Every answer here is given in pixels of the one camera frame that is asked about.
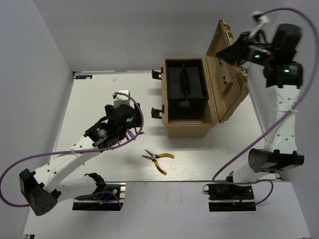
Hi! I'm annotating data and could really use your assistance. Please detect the blue red handled screwdriver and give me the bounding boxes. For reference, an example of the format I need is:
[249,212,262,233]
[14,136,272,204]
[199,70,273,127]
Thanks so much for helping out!
[128,131,135,139]

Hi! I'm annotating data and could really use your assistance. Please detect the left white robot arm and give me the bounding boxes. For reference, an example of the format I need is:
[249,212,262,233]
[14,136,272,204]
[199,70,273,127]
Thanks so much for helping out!
[19,104,143,216]

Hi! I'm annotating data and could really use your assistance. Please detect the black toolbox inner tray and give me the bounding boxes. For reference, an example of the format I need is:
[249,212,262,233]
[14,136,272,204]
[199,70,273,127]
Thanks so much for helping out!
[165,59,208,102]

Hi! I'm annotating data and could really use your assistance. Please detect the yellow black needle-nose pliers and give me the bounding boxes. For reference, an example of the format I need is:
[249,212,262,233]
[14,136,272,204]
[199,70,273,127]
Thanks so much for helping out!
[142,149,175,175]

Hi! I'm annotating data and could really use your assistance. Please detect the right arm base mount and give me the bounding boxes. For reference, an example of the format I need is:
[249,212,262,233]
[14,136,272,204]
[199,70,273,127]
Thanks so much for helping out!
[203,184,256,212]

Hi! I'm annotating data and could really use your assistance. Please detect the tan plastic toolbox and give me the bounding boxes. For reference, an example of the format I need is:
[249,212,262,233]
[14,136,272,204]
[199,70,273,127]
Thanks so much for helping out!
[151,19,249,138]

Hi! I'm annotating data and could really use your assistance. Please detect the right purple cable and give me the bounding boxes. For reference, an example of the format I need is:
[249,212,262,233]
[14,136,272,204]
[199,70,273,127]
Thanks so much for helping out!
[212,7,318,205]

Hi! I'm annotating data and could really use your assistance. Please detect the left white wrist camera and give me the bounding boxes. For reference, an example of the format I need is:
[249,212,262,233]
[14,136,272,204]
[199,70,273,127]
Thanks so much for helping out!
[113,94,131,108]

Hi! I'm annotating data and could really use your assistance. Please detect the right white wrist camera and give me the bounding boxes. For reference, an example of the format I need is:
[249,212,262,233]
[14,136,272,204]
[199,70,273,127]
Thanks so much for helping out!
[249,11,270,38]

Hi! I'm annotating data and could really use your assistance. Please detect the blue label sticker left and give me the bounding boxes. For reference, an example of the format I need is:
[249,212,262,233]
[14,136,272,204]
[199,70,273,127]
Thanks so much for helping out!
[75,75,93,80]

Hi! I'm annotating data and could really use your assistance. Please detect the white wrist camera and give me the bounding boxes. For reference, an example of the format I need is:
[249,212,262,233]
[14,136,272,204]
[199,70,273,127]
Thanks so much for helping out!
[113,94,131,108]
[249,11,270,38]

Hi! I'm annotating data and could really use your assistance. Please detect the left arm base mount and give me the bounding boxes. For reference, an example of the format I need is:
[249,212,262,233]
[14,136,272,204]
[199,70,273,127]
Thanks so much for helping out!
[72,182,126,212]

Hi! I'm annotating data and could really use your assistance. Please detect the purple cable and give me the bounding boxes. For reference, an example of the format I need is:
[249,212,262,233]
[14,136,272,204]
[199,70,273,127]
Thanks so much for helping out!
[212,7,318,205]
[0,92,145,208]

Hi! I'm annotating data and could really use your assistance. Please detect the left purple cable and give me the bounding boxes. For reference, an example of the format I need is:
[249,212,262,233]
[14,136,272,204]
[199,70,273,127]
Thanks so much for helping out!
[0,92,145,208]

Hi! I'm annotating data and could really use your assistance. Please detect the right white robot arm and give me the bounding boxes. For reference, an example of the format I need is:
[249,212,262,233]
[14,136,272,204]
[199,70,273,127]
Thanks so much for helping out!
[215,23,304,199]

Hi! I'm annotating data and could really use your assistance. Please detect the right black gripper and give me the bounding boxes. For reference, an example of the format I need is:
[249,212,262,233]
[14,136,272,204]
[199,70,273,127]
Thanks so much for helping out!
[213,31,275,67]

